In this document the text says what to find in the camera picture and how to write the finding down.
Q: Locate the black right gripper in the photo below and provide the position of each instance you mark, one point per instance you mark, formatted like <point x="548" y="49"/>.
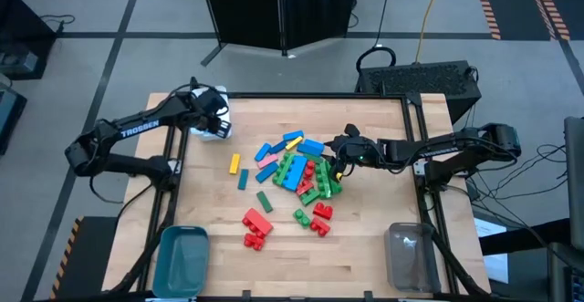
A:
<point x="362" y="152"/>

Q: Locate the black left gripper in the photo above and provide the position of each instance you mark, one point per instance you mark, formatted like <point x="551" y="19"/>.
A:
<point x="212" y="103"/>

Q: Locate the dark monitor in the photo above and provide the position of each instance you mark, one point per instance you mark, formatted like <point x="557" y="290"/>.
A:
<point x="576" y="179"/>

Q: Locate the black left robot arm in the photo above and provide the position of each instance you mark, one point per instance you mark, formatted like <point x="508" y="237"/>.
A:
<point x="139" y="128"/>

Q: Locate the dark blue block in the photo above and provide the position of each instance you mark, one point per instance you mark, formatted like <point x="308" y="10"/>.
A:
<point x="277" y="147"/>

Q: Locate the teal block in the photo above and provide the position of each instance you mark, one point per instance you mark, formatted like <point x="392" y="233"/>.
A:
<point x="243" y="179"/>

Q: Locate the dark equipment case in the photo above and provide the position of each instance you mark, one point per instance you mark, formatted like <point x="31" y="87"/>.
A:
<point x="9" y="115"/>

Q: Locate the dark green block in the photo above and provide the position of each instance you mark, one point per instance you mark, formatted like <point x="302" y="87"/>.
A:
<point x="264" y="201"/>

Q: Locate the white paper sheet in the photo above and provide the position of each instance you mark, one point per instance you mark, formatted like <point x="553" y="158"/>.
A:
<point x="495" y="265"/>

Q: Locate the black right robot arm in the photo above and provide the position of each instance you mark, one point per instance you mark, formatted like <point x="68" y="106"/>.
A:
<point x="433" y="150"/>

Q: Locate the yellow block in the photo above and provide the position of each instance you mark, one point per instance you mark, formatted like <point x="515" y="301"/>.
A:
<point x="294" y="143"/>
<point x="234" y="163"/>

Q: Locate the white plastic bin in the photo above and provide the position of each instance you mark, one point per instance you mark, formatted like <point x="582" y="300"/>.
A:
<point x="207" y="135"/>

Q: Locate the black mat with orange stripes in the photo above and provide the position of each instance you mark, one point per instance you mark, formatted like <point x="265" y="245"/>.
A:
<point x="515" y="5"/>
<point x="570" y="1"/>

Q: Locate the black floor bar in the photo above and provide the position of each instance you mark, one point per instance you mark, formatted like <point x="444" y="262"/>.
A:
<point x="524" y="239"/>

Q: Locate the small green stud brick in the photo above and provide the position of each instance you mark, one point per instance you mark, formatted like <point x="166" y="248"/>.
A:
<point x="301" y="217"/>
<point x="336" y="187"/>
<point x="310" y="197"/>

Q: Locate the black curtain partition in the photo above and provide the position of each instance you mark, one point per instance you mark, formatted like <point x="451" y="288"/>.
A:
<point x="274" y="10"/>

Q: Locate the pink block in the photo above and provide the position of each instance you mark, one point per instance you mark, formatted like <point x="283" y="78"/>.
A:
<point x="268" y="161"/>

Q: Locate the thick blue block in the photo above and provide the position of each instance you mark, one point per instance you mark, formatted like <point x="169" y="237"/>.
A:
<point x="311" y="147"/>

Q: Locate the black cabinet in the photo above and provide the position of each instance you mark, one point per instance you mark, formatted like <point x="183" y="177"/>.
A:
<point x="23" y="23"/>

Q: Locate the teal plastic bin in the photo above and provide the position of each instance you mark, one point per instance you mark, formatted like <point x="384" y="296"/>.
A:
<point x="180" y="261"/>

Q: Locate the black metal table frame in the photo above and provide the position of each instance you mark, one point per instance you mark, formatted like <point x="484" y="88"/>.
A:
<point x="319" y="96"/>

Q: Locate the grey transparent plastic bin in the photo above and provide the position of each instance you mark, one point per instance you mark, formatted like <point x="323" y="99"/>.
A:
<point x="408" y="256"/>

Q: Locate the large blue stud brick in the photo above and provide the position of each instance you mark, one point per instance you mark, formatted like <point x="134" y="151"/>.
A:
<point x="295" y="173"/>

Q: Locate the black mat with yellow stripes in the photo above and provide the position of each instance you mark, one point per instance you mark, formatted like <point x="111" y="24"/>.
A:
<point x="91" y="256"/>

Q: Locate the grey equipment box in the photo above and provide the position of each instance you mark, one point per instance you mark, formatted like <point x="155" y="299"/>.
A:
<point x="20" y="62"/>

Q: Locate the black perforated computer case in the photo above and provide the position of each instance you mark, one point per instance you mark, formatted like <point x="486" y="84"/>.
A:
<point x="420" y="80"/>

